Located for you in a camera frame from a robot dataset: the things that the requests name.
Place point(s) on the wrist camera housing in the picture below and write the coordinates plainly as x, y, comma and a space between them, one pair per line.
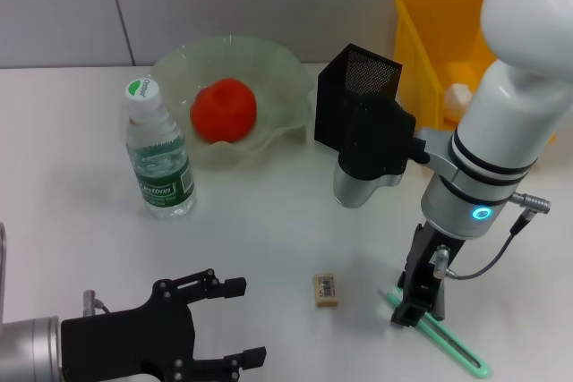
376, 140
2, 265

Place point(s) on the yellow plastic bin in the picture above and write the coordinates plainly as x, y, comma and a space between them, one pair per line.
430, 42

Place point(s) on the white paper ball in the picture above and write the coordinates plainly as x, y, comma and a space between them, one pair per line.
459, 98

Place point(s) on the mint green utility knife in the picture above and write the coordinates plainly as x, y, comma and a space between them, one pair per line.
482, 372

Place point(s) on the right wrist camera housing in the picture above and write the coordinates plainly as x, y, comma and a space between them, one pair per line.
376, 140

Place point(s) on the black mesh pen holder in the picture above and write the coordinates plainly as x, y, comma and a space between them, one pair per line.
331, 100

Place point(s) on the clear green-label water bottle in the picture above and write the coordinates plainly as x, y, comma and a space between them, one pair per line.
161, 163

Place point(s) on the beige eraser with barcode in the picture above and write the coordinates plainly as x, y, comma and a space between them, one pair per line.
326, 290

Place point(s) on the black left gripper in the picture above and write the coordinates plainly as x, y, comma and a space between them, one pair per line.
125, 346

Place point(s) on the orange fruit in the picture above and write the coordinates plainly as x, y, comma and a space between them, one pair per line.
224, 109

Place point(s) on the pale green wavy glass plate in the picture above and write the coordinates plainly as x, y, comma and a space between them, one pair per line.
268, 69

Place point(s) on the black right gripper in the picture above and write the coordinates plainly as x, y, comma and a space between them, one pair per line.
425, 265

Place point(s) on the left wrist camera housing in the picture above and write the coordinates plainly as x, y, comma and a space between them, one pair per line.
2, 265

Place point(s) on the grey marker pen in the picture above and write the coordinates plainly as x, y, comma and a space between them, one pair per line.
441, 310

